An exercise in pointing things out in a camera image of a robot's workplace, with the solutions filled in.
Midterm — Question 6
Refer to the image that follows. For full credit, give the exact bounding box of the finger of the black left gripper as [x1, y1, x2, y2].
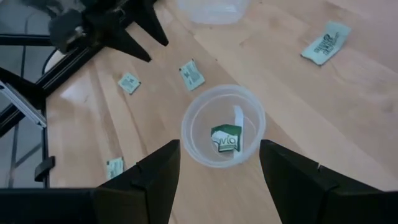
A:
[104, 29, 152, 63]
[133, 2, 170, 47]

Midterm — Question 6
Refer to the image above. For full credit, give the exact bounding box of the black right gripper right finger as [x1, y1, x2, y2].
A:
[259, 139, 398, 224]

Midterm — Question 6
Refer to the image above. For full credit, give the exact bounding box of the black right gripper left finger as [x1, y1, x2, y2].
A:
[0, 139, 182, 224]

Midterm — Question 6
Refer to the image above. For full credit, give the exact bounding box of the crumpled green paper bill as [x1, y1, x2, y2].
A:
[118, 72, 142, 96]

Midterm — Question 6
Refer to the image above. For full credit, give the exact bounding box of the black frame bracket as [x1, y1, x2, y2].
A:
[34, 155, 56, 183]

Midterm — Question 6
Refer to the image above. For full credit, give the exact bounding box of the green white sweetener packet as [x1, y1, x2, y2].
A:
[210, 123, 243, 153]

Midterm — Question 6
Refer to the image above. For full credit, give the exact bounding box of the rectangular clear plastic container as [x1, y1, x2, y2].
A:
[175, 0, 251, 26]

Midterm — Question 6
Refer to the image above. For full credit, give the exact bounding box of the pale green printed packet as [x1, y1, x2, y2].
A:
[178, 58, 206, 92]
[106, 156, 125, 181]

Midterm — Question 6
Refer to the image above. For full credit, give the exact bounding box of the black table frame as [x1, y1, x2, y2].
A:
[0, 12, 137, 189]

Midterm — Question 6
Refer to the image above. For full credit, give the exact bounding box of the silver aluminium extrusion bar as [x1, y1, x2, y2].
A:
[0, 79, 47, 129]

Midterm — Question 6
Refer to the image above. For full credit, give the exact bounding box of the long pale green packet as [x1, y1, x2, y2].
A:
[300, 21, 352, 66]

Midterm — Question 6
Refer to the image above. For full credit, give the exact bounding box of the round clear plastic container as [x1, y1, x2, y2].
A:
[181, 83, 267, 169]

